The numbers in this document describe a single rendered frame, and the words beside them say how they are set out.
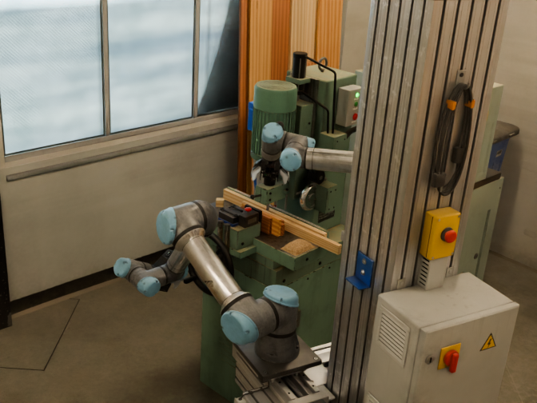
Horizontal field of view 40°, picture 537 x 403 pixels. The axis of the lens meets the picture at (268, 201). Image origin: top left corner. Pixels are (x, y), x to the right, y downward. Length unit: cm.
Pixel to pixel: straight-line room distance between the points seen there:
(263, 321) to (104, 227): 216
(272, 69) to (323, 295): 176
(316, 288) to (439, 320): 135
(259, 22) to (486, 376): 280
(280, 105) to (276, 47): 172
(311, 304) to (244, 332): 106
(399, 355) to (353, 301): 29
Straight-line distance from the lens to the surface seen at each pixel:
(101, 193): 421
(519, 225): 513
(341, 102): 313
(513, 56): 493
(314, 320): 338
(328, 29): 488
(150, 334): 402
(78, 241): 425
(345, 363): 239
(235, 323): 228
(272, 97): 291
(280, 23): 461
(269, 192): 308
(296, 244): 295
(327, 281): 333
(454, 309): 206
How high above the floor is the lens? 226
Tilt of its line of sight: 24 degrees down
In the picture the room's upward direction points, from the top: 4 degrees clockwise
